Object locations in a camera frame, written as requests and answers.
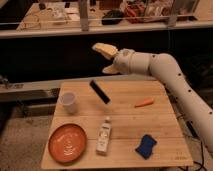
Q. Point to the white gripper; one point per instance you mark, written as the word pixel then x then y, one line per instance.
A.
pixel 121 60

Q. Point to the black whiteboard eraser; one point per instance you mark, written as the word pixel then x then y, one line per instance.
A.
pixel 99 92

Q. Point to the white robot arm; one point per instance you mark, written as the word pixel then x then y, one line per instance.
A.
pixel 166 70

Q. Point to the black bag on shelf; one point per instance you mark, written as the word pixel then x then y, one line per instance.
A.
pixel 112 17

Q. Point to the red clutter on shelf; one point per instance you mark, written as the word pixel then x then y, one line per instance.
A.
pixel 134 10

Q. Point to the orange carrot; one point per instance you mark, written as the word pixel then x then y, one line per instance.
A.
pixel 144 102

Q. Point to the white plastic cup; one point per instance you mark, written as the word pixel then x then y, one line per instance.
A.
pixel 68 101

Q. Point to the wooden table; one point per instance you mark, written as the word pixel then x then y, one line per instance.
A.
pixel 129 125

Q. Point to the clear plastic bottle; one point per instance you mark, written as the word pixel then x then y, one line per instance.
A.
pixel 104 137

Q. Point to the blue sponge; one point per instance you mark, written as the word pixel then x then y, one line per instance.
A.
pixel 146 145

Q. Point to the orange plate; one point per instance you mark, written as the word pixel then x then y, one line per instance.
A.
pixel 67 143

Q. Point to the grey metal shelf post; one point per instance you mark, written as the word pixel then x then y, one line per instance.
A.
pixel 83 11

